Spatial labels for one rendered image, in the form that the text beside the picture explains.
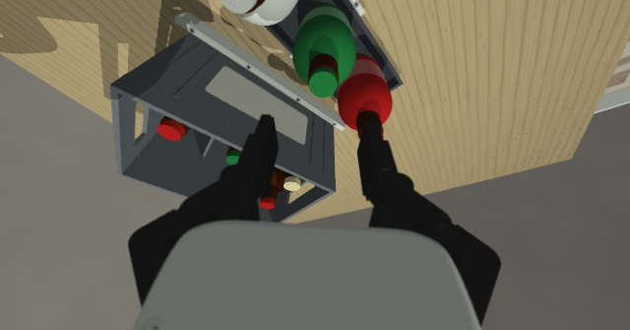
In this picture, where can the dark grey tray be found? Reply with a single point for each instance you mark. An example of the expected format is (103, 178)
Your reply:
(286, 30)

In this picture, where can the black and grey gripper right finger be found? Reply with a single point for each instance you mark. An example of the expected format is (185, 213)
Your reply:
(402, 208)

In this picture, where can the brown bottle with red cap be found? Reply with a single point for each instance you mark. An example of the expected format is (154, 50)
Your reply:
(171, 129)
(277, 185)

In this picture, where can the red bottle with pale label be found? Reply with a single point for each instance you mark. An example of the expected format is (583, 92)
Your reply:
(364, 95)

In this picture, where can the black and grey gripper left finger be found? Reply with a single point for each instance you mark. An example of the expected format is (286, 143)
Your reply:
(228, 199)

